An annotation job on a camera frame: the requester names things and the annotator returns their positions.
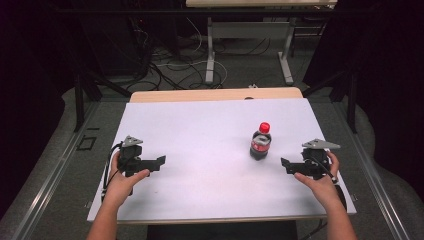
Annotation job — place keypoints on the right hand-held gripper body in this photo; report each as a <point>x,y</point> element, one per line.
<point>315,163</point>

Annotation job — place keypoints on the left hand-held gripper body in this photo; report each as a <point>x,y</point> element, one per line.
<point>130,156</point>

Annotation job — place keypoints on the cola bottle with red label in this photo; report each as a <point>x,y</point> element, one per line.
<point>260,146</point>

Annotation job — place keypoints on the person's right hand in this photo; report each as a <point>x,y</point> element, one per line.
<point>325,190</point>

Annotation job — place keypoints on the person's left hand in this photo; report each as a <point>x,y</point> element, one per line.
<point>120,186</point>

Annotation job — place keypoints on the black metal stand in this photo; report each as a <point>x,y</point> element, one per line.
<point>80,100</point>
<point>351,100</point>

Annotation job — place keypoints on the wooden table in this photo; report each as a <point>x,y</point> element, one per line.
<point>213,94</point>

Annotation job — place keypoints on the dark curtain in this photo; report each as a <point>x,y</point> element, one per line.
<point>30,83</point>
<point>390,83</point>

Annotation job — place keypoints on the grey desk with metal legs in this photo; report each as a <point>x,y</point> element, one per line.
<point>250,30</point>

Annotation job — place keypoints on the metal floor rail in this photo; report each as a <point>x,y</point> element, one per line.
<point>50,180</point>
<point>376,180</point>

